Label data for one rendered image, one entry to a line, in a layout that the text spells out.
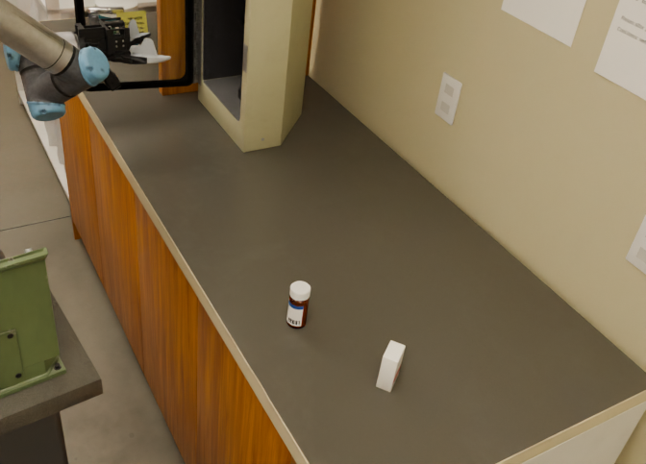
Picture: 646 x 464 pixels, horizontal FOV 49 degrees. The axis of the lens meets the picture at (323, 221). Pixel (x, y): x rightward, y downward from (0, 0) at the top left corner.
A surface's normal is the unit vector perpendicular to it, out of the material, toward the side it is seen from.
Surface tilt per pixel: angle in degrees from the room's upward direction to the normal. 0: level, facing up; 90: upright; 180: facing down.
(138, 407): 0
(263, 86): 90
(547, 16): 90
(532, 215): 90
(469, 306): 0
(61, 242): 0
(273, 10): 90
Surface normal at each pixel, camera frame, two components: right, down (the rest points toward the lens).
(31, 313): 0.58, 0.53
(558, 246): -0.86, 0.21
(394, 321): 0.11, -0.79
